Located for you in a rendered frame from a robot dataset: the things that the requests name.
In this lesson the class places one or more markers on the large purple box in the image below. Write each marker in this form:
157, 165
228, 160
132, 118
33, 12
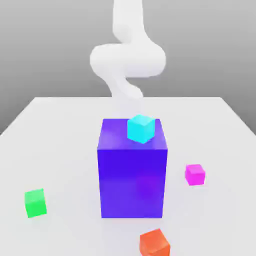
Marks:
132, 180

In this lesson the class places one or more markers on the small orange cube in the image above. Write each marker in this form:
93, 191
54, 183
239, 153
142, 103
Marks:
154, 243

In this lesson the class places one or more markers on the small green cube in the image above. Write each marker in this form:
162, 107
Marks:
35, 203

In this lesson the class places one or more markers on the small magenta cube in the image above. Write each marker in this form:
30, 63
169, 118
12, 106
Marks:
195, 175

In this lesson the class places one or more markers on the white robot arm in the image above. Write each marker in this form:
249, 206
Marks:
128, 58

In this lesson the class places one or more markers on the small cyan cube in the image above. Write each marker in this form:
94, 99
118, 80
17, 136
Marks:
140, 130

